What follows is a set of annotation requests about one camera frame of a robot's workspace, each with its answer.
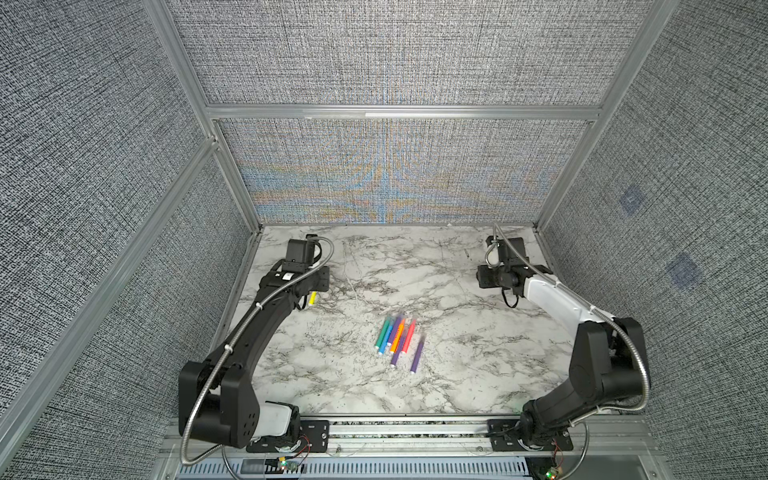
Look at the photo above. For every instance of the pink red pen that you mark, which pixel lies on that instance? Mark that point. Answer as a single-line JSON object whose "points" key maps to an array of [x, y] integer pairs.
{"points": [[408, 336]]}

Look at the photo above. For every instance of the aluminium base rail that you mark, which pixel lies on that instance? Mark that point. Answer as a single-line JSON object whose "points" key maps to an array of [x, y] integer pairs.
{"points": [[433, 447]]}

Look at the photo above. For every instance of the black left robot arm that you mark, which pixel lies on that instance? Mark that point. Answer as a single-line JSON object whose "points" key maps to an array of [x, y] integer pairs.
{"points": [[230, 417]]}

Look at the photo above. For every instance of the purple pen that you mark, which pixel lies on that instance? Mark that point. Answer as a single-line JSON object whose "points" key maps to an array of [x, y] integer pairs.
{"points": [[397, 355], [417, 355]]}

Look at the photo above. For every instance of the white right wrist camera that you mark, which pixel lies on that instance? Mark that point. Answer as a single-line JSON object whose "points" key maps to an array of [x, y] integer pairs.
{"points": [[498, 254]]}

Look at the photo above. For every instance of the orange pen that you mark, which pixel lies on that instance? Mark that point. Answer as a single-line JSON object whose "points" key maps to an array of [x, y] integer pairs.
{"points": [[401, 330]]}

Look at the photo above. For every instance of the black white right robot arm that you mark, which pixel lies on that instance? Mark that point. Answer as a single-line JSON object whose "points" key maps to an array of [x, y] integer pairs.
{"points": [[608, 366]]}

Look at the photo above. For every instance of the blue pen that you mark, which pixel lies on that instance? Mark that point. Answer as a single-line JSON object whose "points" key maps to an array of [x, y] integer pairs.
{"points": [[385, 346]]}

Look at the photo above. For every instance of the green pen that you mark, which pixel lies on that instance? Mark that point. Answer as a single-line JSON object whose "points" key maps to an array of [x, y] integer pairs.
{"points": [[382, 331]]}

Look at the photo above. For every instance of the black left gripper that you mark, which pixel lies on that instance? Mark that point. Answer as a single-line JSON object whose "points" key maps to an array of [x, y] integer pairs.
{"points": [[321, 283]]}

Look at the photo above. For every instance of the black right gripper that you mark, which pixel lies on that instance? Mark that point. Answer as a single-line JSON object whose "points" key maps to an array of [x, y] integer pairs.
{"points": [[481, 274]]}

